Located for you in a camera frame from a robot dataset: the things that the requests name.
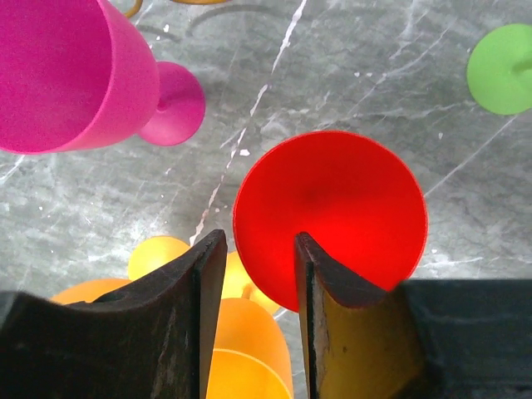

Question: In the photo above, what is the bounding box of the orange wine glass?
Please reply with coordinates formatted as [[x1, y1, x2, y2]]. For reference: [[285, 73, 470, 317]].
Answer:
[[50, 236, 190, 305], [206, 252, 294, 399]]

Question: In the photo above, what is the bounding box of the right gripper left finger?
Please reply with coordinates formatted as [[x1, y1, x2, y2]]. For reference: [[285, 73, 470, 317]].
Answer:
[[1, 229, 227, 398]]

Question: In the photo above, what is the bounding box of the red wine glass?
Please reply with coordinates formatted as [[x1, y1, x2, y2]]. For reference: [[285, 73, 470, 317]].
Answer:
[[233, 131, 428, 311]]

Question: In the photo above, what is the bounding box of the magenta wine glass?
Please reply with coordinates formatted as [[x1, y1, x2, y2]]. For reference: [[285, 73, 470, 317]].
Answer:
[[1, 1, 206, 155]]

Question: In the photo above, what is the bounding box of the gold wire glass rack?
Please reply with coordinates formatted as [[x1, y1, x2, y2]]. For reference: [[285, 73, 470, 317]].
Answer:
[[124, 0, 228, 18]]

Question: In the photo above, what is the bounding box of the right orange wine glass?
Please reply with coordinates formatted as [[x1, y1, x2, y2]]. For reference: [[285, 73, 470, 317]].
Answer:
[[206, 252, 294, 399]]

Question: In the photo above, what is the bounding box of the left orange wine glass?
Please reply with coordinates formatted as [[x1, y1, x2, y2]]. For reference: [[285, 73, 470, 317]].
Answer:
[[50, 236, 190, 305]]

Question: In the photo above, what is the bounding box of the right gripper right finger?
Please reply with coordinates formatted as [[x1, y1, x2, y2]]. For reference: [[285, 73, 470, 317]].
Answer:
[[294, 233, 531, 398]]

